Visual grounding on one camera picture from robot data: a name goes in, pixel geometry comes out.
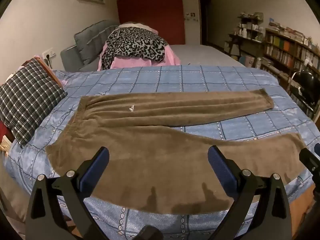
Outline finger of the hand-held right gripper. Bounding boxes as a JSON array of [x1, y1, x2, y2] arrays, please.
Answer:
[[299, 142, 320, 178]]

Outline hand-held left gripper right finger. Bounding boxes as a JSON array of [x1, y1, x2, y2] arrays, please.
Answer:
[[208, 145, 293, 240]]

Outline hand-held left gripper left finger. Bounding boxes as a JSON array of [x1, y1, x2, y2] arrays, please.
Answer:
[[25, 146, 110, 240]]

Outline brown fleece pants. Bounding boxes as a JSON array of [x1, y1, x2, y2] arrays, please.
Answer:
[[46, 88, 308, 217]]

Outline black office chair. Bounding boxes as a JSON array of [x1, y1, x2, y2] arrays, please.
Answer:
[[287, 69, 320, 105]]

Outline blue checked bedspread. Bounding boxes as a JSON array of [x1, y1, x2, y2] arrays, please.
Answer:
[[4, 65, 320, 240]]

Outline dark plaid pillow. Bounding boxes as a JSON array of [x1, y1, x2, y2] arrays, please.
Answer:
[[0, 59, 68, 148]]

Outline wooden bed headboard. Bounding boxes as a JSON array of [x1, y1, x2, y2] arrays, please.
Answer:
[[32, 57, 64, 88]]

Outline wooden bookshelf with books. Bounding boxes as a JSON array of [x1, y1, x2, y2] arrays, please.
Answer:
[[260, 26, 320, 113]]

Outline pink blanket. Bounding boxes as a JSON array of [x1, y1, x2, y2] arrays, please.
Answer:
[[97, 24, 182, 72]]

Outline grey sofa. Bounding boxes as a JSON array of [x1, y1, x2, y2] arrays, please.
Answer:
[[60, 44, 101, 72]]

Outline white bed mattress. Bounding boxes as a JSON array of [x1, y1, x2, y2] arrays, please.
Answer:
[[167, 44, 247, 68]]

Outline grey sofa cushion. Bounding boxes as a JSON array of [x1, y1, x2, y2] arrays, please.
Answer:
[[74, 20, 120, 65]]

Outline leopard print cloth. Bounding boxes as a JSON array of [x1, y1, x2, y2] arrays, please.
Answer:
[[101, 27, 167, 71]]

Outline small wooden shelf with bottles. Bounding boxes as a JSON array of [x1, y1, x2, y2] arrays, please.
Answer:
[[228, 12, 266, 63]]

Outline dark doorway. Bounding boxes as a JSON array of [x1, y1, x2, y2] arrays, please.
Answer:
[[199, 0, 212, 46]]

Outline white wall socket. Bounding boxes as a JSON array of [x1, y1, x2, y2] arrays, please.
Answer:
[[42, 47, 55, 60]]

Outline small wall photos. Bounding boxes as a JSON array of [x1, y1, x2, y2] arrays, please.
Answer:
[[184, 12, 200, 22]]

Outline red wall panel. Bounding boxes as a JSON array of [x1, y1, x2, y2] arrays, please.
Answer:
[[117, 0, 186, 46]]

